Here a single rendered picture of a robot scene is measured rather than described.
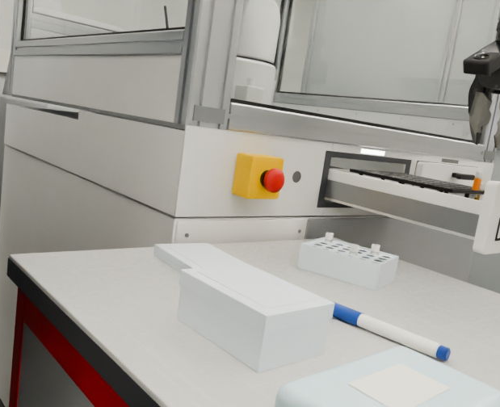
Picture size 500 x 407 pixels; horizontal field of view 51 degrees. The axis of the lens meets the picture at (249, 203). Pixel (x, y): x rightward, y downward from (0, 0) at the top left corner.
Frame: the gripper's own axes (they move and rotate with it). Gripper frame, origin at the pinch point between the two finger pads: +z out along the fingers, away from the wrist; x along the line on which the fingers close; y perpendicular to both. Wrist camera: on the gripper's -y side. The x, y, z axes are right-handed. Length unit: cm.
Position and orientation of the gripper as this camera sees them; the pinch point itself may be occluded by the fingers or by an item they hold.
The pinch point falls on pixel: (485, 138)
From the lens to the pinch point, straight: 102.8
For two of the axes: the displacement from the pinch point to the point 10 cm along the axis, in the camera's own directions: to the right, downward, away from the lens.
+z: -1.6, 9.7, 1.8
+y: 7.6, 0.1, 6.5
